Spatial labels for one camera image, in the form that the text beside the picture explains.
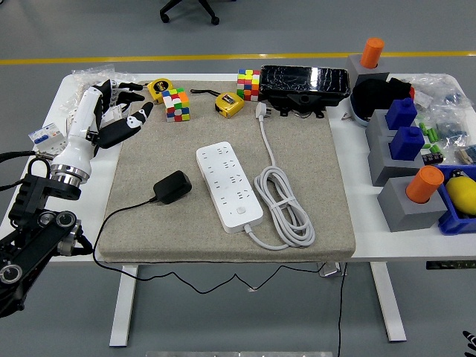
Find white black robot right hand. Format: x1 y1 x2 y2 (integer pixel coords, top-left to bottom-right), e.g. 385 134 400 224
463 329 476 357

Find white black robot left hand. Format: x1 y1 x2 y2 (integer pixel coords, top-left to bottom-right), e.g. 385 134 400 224
51 78 155 175

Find black plug adapter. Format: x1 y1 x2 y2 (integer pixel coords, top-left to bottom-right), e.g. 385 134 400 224
153 170 193 205

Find white power strip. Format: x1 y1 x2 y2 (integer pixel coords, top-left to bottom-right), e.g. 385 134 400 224
196 140 265 234

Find white blue circuit breaker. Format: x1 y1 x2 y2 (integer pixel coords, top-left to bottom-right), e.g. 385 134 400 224
28 122 71 158

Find clear bag of metal nuts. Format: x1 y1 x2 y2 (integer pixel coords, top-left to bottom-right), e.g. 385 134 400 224
60 63 137 112

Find black table control panel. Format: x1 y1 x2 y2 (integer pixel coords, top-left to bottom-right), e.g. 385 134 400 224
425 260 476 271

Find yellow tape measure round label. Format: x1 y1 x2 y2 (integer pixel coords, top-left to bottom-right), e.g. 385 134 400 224
147 77 174 102

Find multicolour puzzle cube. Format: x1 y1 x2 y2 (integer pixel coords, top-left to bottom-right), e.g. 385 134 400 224
161 87 191 123
237 68 261 102

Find blue plastic bin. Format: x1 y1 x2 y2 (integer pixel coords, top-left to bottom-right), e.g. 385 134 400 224
434 164 476 236

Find grey block holder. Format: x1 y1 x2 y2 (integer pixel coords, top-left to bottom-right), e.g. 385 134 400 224
367 135 432 187
364 109 396 144
345 54 390 89
376 176 448 233

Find yellow toy fruit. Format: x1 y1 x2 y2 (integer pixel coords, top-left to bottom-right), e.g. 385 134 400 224
445 169 476 216

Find white table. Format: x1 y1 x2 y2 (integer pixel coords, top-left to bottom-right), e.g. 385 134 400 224
0 73 476 347

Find orange cylinder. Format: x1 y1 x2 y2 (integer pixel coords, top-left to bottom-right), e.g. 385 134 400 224
405 165 446 205
360 37 385 70

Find black office chair base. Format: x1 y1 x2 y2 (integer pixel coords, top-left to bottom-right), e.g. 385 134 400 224
158 0 221 26

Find clear bag brown parts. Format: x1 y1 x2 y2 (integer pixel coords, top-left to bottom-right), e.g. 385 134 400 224
454 144 476 164

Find blue block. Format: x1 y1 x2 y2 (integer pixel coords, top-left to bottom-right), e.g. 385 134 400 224
385 97 418 131
388 126 425 161

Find clear bag blue parts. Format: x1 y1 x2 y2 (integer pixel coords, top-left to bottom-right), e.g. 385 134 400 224
433 106 470 149

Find grey-brown mat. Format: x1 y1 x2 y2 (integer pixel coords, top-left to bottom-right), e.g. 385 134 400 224
97 80 356 264

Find black cracked box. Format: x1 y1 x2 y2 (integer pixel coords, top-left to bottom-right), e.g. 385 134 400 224
259 65 351 120

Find white blue round device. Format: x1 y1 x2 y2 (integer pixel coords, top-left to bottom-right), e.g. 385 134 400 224
349 100 371 129

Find clear plastic parts bag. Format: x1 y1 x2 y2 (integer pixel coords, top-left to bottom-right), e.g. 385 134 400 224
407 73 468 111

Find black cap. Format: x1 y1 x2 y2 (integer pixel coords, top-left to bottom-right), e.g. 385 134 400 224
350 77 414 120

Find thin black adapter cord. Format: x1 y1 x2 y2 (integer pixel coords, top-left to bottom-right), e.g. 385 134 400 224
91 196 324 295

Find black hanging cable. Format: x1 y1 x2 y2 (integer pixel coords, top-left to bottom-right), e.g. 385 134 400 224
336 262 349 357

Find silver table bracket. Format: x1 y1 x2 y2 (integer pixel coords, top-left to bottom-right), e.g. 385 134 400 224
318 262 349 278

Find white power strip cord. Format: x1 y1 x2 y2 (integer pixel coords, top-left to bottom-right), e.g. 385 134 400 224
243 102 316 251

